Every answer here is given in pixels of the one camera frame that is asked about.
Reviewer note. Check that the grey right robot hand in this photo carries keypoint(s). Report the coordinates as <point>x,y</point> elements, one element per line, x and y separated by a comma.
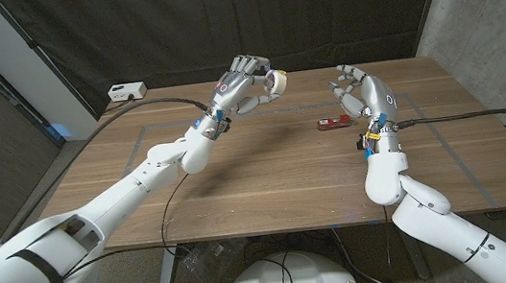
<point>375,97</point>

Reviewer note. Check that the white power strip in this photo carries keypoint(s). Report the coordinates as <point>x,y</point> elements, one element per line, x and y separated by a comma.
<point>127,91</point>

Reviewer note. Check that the white sticker roll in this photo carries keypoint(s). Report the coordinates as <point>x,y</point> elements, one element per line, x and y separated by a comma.
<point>279,81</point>

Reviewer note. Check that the clear plastic bag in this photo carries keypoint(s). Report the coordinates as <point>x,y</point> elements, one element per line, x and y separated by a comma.
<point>209,260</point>

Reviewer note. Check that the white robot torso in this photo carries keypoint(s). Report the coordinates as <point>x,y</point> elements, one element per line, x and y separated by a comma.
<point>289,277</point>

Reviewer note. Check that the black backdrop curtain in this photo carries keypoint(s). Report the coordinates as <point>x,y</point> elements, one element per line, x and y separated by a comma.
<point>238,17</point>

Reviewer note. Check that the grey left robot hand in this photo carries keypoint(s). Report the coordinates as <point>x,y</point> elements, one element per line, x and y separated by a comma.
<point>232,91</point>

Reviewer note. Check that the red swiss knife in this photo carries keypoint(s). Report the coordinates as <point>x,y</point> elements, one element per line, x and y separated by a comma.
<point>330,123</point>

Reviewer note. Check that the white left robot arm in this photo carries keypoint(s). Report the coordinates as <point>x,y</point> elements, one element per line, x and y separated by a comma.
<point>97,213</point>

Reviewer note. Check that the grey table leg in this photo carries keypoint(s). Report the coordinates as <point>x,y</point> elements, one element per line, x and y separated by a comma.
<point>418,266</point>
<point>168,272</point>

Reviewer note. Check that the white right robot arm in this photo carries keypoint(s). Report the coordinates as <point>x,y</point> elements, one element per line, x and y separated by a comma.
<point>438,230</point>

